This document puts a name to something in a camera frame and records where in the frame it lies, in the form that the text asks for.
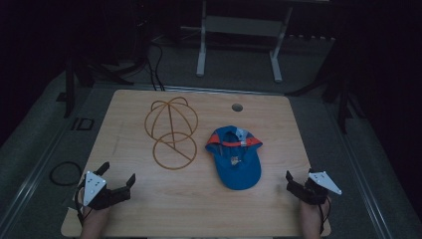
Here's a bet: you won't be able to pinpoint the gold wire hat rack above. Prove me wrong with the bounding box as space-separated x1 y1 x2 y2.
143 96 199 171

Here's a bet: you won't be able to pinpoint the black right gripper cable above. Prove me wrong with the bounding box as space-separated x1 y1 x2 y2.
317 196 332 235

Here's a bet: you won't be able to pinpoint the blue and orange cap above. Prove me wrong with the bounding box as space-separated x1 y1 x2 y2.
204 124 264 191

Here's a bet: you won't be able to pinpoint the person's left hand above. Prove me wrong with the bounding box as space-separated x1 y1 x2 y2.
81 202 112 231

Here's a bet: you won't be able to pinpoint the black tripod stand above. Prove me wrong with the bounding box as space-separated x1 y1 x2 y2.
287 36 367 135
63 19 150 120

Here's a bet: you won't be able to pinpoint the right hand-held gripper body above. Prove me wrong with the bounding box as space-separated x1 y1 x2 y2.
286 170 343 206

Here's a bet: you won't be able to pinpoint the black floor cables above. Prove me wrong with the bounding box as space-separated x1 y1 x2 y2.
145 36 167 93

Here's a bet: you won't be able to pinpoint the person's right hand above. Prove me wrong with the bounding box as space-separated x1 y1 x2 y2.
300 197 332 228

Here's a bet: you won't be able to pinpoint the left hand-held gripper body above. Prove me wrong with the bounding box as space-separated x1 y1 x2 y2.
77 170 132 212

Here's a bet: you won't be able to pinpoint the black cable loop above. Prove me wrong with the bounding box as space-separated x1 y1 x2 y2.
49 160 84 187

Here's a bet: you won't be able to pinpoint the white metal desk frame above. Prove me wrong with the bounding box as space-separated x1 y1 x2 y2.
180 0 295 84

